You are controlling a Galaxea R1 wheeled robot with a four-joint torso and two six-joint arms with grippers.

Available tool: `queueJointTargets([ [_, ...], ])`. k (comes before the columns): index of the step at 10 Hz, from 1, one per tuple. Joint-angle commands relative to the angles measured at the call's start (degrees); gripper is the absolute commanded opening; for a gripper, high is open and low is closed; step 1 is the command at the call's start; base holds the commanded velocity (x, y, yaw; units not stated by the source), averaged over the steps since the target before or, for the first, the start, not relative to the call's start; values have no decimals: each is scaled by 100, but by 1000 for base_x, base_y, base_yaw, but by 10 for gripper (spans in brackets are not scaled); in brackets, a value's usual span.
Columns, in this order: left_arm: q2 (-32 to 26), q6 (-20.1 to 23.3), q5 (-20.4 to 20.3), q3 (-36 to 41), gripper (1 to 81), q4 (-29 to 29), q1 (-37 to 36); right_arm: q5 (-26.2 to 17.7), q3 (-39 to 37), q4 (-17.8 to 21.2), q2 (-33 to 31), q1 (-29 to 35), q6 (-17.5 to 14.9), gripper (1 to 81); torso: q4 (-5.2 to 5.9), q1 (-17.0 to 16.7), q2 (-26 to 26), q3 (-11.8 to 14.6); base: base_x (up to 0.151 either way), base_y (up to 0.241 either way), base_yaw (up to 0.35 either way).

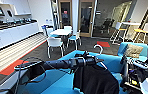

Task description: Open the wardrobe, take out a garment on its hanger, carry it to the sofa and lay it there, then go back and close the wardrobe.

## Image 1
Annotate white dining chair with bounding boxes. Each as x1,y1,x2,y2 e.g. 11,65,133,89
63,25,73,31
45,36,66,59

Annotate patterned tan cushion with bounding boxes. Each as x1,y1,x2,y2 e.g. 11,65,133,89
124,43,145,58

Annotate white high table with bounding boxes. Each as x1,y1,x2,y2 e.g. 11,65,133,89
121,21,141,43

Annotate red door sign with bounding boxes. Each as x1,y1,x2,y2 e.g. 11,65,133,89
62,10,69,17

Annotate white bar stool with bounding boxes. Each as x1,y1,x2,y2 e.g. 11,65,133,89
109,21,124,43

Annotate yellow bar stool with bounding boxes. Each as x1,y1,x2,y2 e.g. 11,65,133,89
132,23,148,44

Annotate white kitchen counter cabinets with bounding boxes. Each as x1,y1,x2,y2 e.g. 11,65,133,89
0,21,41,54

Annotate black equipment cart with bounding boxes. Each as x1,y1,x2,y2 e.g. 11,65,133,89
119,54,148,94

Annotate wooden framed glass door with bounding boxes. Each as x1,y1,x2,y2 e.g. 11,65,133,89
57,0,73,30
78,0,97,38

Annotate white chair teal seat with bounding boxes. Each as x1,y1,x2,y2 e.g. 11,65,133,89
67,30,83,51
44,27,55,38

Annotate black garment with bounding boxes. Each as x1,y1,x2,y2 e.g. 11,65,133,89
72,63,120,94

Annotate square white dining table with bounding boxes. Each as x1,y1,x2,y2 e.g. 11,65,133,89
50,28,73,37

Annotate black office chair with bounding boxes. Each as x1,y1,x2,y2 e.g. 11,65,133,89
101,18,114,34

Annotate blue sofa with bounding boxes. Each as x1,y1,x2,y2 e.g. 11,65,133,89
23,41,148,94

